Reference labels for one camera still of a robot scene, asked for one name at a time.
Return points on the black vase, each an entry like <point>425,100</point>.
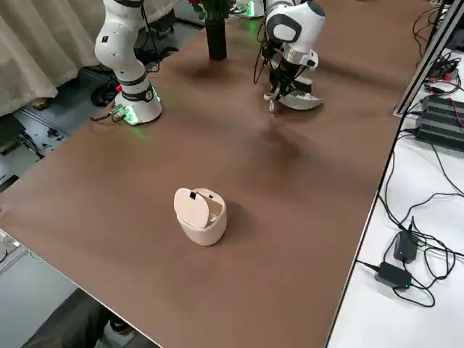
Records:
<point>216,40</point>

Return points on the person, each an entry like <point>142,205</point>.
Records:
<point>65,326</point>

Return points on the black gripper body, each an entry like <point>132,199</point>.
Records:
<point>290,81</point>

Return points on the black power adapter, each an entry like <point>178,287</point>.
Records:
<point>393,276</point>
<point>405,248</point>

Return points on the small beige bin with lid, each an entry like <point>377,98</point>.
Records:
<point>203,224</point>

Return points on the black ribbed device box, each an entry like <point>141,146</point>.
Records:
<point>442,123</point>

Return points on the pale green plastic dustpan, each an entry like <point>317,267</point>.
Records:
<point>301,103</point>

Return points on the beige curtain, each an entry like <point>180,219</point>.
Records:
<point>36,54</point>

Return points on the aluminium profile rail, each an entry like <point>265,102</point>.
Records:
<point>425,65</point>

